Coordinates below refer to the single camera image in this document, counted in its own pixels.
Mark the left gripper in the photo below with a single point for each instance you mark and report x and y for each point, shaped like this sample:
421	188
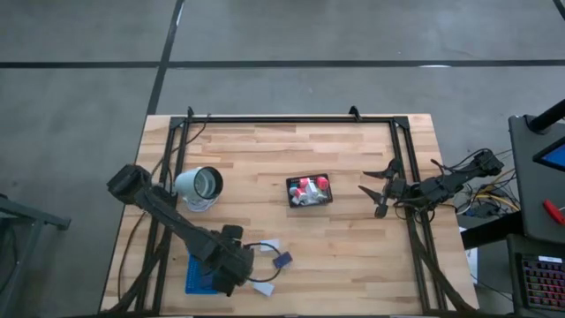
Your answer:
229	265

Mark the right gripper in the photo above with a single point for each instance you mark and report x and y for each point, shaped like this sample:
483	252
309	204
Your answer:
397	190

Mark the white box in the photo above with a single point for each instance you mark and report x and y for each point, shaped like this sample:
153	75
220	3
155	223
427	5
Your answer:
270	247
264	289

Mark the red two-port wall charger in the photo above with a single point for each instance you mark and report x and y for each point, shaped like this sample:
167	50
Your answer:
322	183

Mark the pink white-faced wall charger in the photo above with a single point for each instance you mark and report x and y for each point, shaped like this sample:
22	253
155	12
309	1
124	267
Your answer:
304	182

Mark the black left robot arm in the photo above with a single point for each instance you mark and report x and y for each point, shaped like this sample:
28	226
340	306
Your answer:
176	221

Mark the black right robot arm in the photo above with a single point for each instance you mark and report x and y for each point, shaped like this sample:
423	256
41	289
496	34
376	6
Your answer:
446	185

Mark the blue plastic basket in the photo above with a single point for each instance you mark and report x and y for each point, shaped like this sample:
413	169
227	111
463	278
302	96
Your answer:
194	278

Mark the black plastic basket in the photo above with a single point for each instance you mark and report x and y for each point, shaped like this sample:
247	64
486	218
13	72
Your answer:
326	197

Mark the white cylindrical cup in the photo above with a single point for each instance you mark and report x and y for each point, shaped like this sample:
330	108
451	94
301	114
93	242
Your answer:
207	183

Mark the dark grey computer desk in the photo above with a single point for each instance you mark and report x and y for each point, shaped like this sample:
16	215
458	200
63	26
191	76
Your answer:
529	185

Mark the red hand tool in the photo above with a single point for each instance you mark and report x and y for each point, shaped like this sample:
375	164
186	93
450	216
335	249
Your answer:
554	212

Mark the black computer keyboard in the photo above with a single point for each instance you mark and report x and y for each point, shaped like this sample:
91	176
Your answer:
543	282

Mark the grey metal table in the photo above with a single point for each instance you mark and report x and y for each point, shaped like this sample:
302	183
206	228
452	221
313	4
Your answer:
26	216

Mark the black aluminium rig frame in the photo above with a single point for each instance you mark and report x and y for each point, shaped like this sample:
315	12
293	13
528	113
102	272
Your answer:
287	119

